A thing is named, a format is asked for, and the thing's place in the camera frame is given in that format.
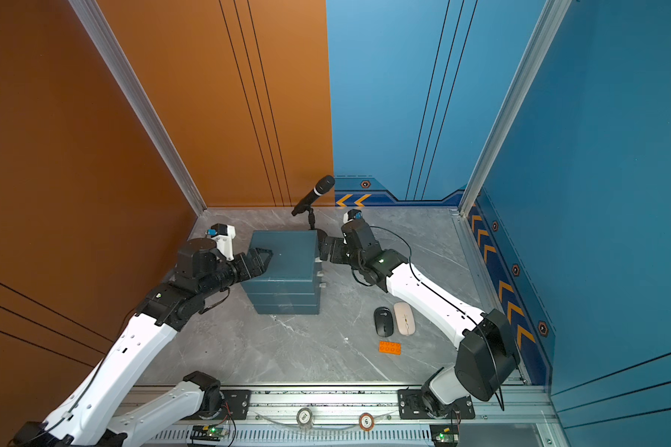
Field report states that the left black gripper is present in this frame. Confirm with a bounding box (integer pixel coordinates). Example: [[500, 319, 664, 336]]
[[198, 247, 273, 303]]

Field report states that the teal drawer cabinet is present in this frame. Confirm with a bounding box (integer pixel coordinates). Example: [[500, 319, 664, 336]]
[[242, 230, 322, 315]]

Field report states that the black computer mouse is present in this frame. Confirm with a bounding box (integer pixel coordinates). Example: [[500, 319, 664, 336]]
[[374, 307, 394, 338]]

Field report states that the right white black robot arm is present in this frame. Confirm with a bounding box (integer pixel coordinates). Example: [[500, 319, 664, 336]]
[[317, 212, 521, 418]]

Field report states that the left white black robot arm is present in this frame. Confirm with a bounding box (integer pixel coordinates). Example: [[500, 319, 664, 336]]
[[10, 238, 273, 446]]

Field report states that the black microphone stand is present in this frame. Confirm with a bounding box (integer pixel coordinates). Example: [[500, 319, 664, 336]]
[[307, 207, 316, 230]]

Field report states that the black microphone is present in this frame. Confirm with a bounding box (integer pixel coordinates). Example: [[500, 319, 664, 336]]
[[291, 175, 336, 216]]

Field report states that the orange toy brick plate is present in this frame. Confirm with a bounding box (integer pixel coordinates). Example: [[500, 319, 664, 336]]
[[378, 341, 402, 356]]

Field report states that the left green circuit board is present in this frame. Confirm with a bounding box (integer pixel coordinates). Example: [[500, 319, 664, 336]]
[[189, 425, 231, 443]]

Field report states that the green circuit board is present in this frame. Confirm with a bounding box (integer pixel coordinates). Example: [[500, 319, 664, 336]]
[[429, 425, 460, 447], [189, 425, 231, 443]]

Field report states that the right green circuit board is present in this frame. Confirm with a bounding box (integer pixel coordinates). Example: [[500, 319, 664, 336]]
[[429, 425, 460, 447]]

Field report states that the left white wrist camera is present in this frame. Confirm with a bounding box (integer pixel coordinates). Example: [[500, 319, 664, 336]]
[[206, 223, 236, 261]]

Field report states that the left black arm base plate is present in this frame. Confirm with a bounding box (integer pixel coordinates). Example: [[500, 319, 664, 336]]
[[183, 389, 252, 422]]

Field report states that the grey round rail sticker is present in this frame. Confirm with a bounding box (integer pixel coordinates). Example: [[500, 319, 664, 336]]
[[296, 407, 313, 428]]

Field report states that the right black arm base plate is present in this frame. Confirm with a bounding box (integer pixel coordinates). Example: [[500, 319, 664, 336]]
[[397, 389, 475, 420]]

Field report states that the orange round rail sticker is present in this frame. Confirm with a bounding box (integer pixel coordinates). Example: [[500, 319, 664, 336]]
[[358, 413, 375, 432]]

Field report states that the aluminium front rail frame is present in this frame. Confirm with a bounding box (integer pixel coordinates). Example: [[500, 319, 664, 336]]
[[117, 384, 568, 446]]

